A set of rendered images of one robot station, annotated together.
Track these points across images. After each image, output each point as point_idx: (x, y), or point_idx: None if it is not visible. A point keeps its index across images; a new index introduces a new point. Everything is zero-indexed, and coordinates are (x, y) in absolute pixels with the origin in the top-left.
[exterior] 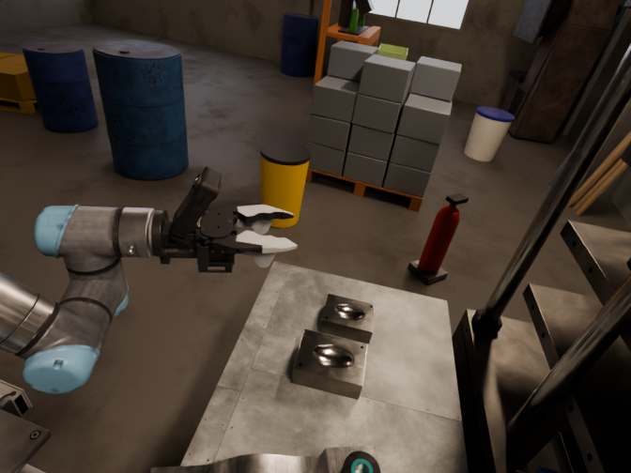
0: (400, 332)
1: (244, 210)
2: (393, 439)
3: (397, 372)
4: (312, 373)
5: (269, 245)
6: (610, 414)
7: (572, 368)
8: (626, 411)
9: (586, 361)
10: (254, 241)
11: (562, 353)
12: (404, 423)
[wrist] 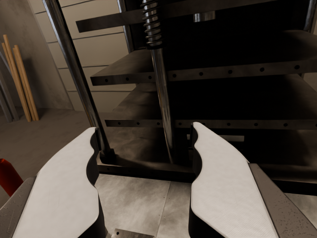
0: (103, 205)
1: (52, 229)
2: (186, 222)
3: (136, 212)
4: None
5: (236, 148)
6: (183, 112)
7: (170, 109)
8: (181, 108)
9: (170, 101)
10: (242, 178)
11: (152, 117)
12: (174, 214)
